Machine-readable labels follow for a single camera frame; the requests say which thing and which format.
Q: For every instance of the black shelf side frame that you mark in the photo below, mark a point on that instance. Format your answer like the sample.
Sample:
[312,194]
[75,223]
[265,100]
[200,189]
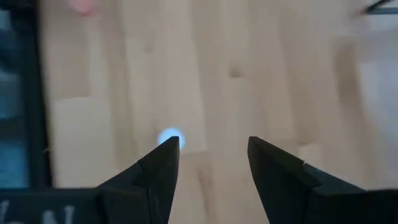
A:
[382,9]

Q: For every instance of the green pill vial white cap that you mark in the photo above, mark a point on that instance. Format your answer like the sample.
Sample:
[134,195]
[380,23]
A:
[169,134]

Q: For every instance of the pink pill vial white cap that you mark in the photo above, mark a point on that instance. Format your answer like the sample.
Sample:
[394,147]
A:
[82,6]

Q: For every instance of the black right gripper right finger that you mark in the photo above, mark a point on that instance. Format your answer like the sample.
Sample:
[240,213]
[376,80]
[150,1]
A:
[286,193]

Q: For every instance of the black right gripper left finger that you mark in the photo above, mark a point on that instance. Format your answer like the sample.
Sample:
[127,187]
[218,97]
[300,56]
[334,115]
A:
[149,186]

